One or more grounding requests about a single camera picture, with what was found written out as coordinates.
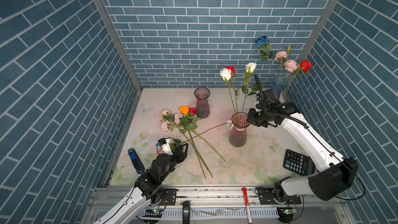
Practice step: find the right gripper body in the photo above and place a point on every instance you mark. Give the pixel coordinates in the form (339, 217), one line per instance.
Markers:
(257, 117)

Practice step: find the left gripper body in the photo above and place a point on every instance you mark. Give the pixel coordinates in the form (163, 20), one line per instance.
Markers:
(175, 159)

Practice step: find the pink glass vase with ribbon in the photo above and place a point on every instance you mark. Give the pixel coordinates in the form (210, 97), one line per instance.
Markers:
(238, 125)

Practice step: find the purple blue gradient vase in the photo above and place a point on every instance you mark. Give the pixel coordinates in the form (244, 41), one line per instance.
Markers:
(278, 85)

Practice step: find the white rose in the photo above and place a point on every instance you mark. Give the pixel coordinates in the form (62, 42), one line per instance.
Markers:
(249, 70)
(225, 74)

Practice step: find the red rose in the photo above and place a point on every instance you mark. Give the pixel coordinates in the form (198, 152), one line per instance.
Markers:
(304, 67)
(235, 93)

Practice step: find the pink carnation spray stem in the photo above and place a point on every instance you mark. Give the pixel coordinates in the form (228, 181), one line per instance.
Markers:
(287, 67)

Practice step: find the blue rose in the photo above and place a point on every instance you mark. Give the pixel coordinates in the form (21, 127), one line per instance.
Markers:
(265, 50)

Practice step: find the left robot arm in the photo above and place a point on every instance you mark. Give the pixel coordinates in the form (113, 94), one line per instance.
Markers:
(147, 189)

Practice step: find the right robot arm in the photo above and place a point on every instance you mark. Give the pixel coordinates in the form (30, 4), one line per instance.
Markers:
(335, 173)

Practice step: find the dark purple glass vase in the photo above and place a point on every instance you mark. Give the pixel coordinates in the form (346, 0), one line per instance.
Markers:
(202, 106)

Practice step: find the pink rose on table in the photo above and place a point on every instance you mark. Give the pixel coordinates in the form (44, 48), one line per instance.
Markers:
(177, 141)

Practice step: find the pale pink bud spray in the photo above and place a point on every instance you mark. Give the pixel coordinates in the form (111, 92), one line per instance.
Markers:
(168, 117)

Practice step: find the orange rose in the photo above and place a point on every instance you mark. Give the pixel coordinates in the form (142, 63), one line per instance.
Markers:
(186, 119)

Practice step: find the blue black handheld device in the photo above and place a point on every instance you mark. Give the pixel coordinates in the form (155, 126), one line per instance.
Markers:
(136, 161)

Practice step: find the black calculator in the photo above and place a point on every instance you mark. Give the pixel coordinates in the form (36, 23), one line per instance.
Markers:
(298, 163)

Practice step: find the red white marker pen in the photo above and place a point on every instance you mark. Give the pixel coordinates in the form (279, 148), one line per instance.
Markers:
(247, 205)

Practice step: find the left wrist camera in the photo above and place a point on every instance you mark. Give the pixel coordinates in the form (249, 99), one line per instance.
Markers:
(167, 145)

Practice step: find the aluminium mounting rail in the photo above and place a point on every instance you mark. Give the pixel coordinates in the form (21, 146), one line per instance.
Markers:
(209, 196)

